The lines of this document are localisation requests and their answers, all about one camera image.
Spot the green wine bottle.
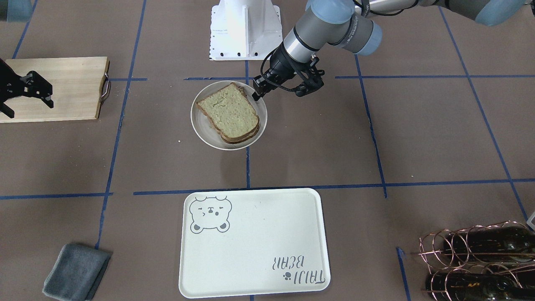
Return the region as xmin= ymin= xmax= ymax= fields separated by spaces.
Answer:
xmin=425 ymin=271 xmax=535 ymax=301
xmin=443 ymin=225 xmax=535 ymax=263

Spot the cream bear serving tray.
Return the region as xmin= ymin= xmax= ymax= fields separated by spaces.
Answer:
xmin=178 ymin=187 xmax=331 ymax=298

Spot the wooden cutting board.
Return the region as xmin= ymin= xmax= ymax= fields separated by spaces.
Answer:
xmin=0 ymin=56 xmax=110 ymax=123

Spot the green wine bottle middle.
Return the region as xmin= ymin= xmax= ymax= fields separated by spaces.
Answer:
xmin=443 ymin=225 xmax=535 ymax=263

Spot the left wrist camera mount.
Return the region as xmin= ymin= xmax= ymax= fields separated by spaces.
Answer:
xmin=292 ymin=55 xmax=325 ymax=97

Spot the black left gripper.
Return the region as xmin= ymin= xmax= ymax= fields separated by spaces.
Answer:
xmin=252 ymin=44 xmax=299 ymax=101

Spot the bread slice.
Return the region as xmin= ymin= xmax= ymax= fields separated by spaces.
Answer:
xmin=209 ymin=86 xmax=260 ymax=145
xmin=196 ymin=82 xmax=260 ymax=138

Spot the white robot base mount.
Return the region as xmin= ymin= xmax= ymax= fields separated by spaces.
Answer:
xmin=209 ymin=0 xmax=283 ymax=61

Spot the copper wire bottle rack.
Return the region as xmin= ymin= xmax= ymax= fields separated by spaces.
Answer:
xmin=415 ymin=221 xmax=535 ymax=301

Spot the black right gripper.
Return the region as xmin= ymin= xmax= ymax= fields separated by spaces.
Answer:
xmin=0 ymin=59 xmax=54 ymax=118

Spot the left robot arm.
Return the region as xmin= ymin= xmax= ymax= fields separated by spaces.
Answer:
xmin=252 ymin=0 xmax=525 ymax=101

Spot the white round plate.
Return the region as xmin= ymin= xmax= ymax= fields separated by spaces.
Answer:
xmin=190 ymin=80 xmax=268 ymax=151

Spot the green wine bottle near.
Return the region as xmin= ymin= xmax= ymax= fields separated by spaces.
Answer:
xmin=425 ymin=271 xmax=535 ymax=301

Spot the grey folded cloth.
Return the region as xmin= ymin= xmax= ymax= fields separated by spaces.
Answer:
xmin=42 ymin=244 xmax=111 ymax=301

